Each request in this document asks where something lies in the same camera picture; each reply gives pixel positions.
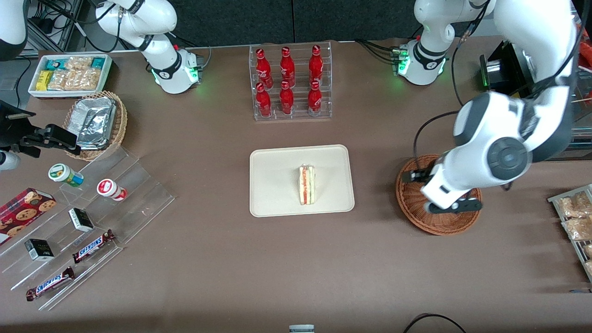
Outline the left gripper body block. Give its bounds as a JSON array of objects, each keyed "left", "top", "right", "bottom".
[{"left": 422, "top": 158, "right": 465, "bottom": 211}]

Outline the right gripper body block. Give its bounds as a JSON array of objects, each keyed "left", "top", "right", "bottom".
[{"left": 0, "top": 101, "right": 35, "bottom": 151}]

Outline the triangular sandwich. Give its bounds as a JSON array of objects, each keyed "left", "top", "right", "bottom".
[{"left": 298, "top": 165, "right": 316, "bottom": 206}]

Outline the brown wicker basket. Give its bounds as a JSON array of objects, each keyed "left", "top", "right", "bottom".
[{"left": 395, "top": 154, "right": 482, "bottom": 236}]

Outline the light tan wicker basket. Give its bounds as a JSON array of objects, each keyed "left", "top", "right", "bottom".
[{"left": 62, "top": 91, "right": 128, "bottom": 161}]

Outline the tray of packaged snacks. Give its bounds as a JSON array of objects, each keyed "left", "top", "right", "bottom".
[{"left": 547, "top": 184, "right": 592, "bottom": 284}]

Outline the cream plastic serving tray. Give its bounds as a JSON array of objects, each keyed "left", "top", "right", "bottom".
[{"left": 249, "top": 144, "right": 355, "bottom": 218}]

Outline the silver foil packet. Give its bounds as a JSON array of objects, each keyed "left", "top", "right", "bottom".
[
  {"left": 70, "top": 96, "right": 117, "bottom": 144},
  {"left": 74, "top": 133, "right": 112, "bottom": 151}
]

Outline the green lidded yogurt cup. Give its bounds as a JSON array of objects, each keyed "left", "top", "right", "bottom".
[{"left": 48, "top": 163, "right": 85, "bottom": 188}]

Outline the white rectangular snack bin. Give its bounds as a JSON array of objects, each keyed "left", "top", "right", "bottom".
[{"left": 28, "top": 54, "right": 113, "bottom": 100}]

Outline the clear cracker bag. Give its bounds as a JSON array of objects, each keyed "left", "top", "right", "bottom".
[
  {"left": 65, "top": 56, "right": 93, "bottom": 71},
  {"left": 72, "top": 68, "right": 101, "bottom": 91},
  {"left": 49, "top": 69, "right": 74, "bottom": 91}
]

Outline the red lidded yogurt cup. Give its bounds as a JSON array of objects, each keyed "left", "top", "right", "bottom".
[{"left": 97, "top": 179, "right": 127, "bottom": 202}]

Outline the red tartan cookie box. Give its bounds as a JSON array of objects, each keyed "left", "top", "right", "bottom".
[{"left": 0, "top": 187, "right": 57, "bottom": 246}]

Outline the small black carton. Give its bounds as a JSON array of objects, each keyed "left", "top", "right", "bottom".
[
  {"left": 24, "top": 239, "right": 55, "bottom": 262},
  {"left": 68, "top": 208, "right": 94, "bottom": 233}
]

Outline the clear acrylic stepped display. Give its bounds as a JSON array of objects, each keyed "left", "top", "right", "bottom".
[{"left": 0, "top": 146, "right": 175, "bottom": 311}]

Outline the Snickers chocolate bar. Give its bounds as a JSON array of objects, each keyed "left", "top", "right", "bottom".
[
  {"left": 72, "top": 229, "right": 116, "bottom": 264},
  {"left": 25, "top": 266, "right": 75, "bottom": 302}
]

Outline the red cola bottle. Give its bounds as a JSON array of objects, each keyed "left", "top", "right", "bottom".
[
  {"left": 280, "top": 46, "right": 296, "bottom": 87},
  {"left": 255, "top": 48, "right": 273, "bottom": 88},
  {"left": 308, "top": 44, "right": 324, "bottom": 86},
  {"left": 256, "top": 82, "right": 272, "bottom": 117},
  {"left": 279, "top": 80, "right": 295, "bottom": 115},
  {"left": 308, "top": 80, "right": 322, "bottom": 116}
]

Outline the clear acrylic bottle rack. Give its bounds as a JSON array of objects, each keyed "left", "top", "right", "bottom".
[{"left": 249, "top": 42, "right": 333, "bottom": 122}]

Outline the black metal machine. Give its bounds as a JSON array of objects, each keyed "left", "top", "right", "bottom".
[{"left": 480, "top": 39, "right": 592, "bottom": 161}]

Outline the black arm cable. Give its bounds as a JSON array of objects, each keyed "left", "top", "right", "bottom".
[{"left": 413, "top": 0, "right": 491, "bottom": 173}]

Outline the aluminium frame structure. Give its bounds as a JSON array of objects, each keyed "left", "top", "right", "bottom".
[{"left": 28, "top": 0, "right": 86, "bottom": 52}]

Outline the black looped table cable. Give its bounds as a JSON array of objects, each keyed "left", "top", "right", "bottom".
[{"left": 402, "top": 314, "right": 468, "bottom": 333}]

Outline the black base cable bundle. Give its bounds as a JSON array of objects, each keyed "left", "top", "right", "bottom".
[{"left": 355, "top": 39, "right": 399, "bottom": 63}]

